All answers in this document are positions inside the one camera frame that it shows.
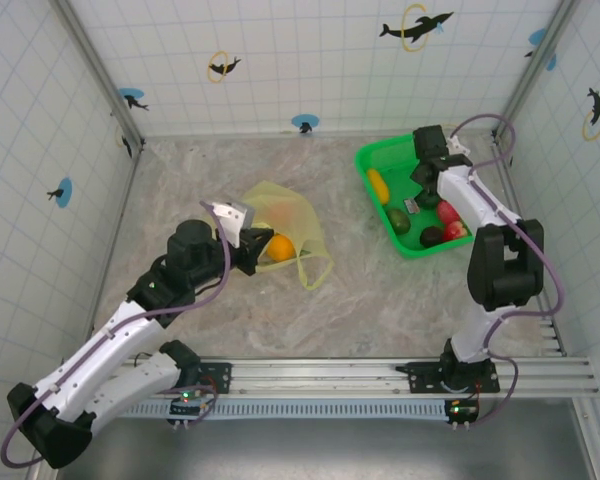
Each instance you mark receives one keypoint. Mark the round fake orange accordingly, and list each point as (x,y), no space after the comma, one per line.
(280,248)

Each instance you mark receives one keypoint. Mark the green fake avocado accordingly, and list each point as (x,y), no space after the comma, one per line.
(398,221)

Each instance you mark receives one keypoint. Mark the yellow translucent plastic bag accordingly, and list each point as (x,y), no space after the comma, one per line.
(300,215)

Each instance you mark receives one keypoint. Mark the dark brown fake fruit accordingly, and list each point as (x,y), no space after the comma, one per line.
(432,236)

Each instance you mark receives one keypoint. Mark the green plastic basket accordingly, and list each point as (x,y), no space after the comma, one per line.
(390,150)

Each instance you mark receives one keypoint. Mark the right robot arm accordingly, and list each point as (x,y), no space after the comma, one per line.
(467,335)

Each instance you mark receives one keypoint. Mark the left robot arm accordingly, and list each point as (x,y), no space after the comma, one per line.
(95,350)

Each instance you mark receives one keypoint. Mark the yellow fake banana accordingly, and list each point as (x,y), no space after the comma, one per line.
(378,186)

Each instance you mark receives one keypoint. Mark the small printed label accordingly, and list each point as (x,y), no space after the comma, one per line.
(412,206)

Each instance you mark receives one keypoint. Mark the dolphin blue circle sticker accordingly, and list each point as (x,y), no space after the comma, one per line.
(537,36)
(305,122)
(64,192)
(132,97)

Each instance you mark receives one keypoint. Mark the small circuit board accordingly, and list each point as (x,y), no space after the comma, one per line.
(190,407)
(462,411)

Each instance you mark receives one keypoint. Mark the aluminium side frame bar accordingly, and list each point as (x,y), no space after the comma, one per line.
(550,336)
(126,200)

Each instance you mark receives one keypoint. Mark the aluminium corner post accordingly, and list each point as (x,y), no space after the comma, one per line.
(587,440)
(522,92)
(102,75)
(42,472)

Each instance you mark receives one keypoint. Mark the aluminium mounting rail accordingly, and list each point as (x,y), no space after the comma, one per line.
(320,375)

